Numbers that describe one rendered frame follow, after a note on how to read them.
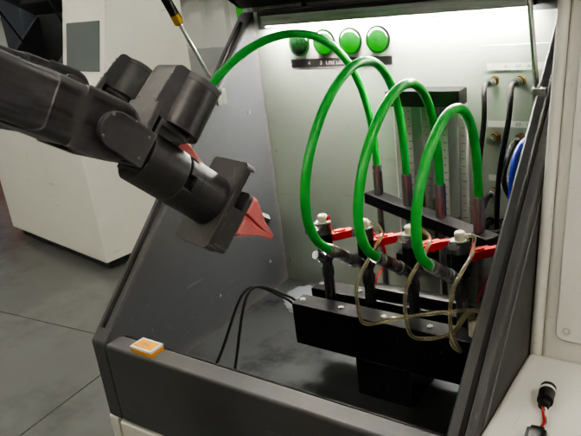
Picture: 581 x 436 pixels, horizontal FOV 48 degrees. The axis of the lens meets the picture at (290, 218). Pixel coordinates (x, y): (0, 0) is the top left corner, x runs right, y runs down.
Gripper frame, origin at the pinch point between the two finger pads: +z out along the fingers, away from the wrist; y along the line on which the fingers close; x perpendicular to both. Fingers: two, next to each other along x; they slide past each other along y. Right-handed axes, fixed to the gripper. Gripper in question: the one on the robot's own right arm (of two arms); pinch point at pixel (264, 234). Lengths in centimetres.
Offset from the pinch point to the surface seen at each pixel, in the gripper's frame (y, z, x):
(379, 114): 22.2, 9.7, 1.0
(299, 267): 5, 58, 52
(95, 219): -1, 127, 292
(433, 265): 7.1, 22.0, -8.0
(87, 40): 88, 81, 312
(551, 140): 28.5, 24.6, -15.2
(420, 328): 0.2, 36.2, -0.6
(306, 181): 10.2, 8.2, 6.7
